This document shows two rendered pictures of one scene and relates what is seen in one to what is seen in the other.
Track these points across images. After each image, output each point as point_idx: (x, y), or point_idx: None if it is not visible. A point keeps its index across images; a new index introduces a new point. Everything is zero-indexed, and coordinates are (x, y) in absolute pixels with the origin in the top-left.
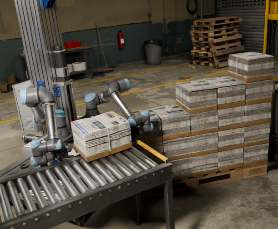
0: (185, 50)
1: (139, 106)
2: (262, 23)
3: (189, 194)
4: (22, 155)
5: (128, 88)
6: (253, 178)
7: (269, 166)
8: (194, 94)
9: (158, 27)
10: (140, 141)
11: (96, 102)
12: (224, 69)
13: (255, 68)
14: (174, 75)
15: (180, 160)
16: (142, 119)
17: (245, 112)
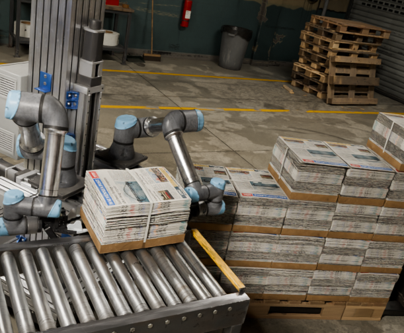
0: (283, 57)
1: (193, 138)
2: None
3: (249, 328)
4: None
5: (200, 129)
6: (357, 323)
7: (387, 310)
8: (307, 168)
9: (252, 8)
10: (194, 222)
11: (135, 133)
12: (340, 110)
13: None
14: (259, 96)
15: (250, 269)
16: (211, 193)
17: (380, 218)
